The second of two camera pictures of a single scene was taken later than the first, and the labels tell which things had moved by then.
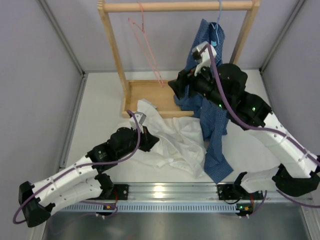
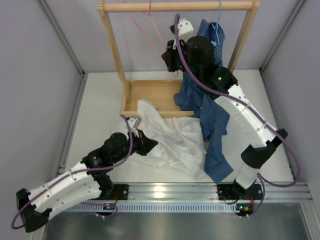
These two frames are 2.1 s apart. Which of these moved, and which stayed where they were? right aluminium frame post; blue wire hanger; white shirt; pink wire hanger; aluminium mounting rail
Moved: pink wire hanger
Stayed: right aluminium frame post; blue wire hanger; aluminium mounting rail; white shirt
